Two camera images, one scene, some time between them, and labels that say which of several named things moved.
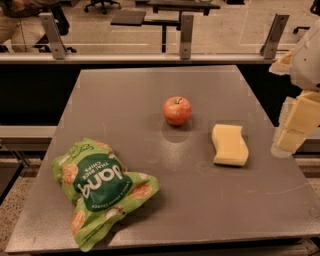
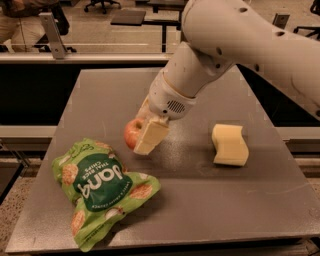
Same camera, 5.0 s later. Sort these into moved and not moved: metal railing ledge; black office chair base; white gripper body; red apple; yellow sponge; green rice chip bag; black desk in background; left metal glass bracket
Moved: white gripper body; red apple
Not moved: yellow sponge; black desk in background; metal railing ledge; left metal glass bracket; black office chair base; green rice chip bag
